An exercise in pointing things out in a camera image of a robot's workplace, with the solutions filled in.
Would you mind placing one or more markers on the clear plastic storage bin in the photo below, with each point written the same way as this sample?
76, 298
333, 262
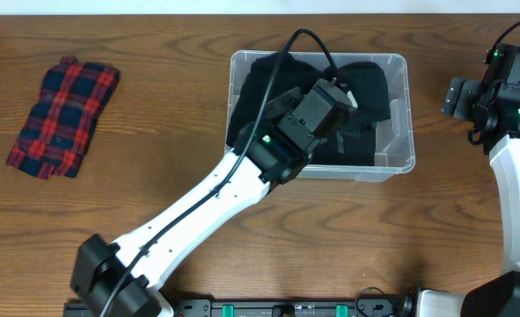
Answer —
394, 153

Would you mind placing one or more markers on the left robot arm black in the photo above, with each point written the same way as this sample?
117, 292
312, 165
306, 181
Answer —
124, 278

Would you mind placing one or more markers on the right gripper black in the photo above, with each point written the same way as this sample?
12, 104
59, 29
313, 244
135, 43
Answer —
463, 93

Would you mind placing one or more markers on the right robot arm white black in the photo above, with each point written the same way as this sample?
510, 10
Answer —
492, 105

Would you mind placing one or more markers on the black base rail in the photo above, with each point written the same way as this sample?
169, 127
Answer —
371, 305

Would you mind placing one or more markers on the large black garment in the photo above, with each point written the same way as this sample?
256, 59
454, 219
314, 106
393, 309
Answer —
366, 80

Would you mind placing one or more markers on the red plaid shirt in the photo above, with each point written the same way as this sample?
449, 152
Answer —
59, 128

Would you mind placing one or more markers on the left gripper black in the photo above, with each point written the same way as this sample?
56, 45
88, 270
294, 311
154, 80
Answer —
280, 107

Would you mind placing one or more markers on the black garment with tape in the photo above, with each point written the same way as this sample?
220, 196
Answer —
352, 145

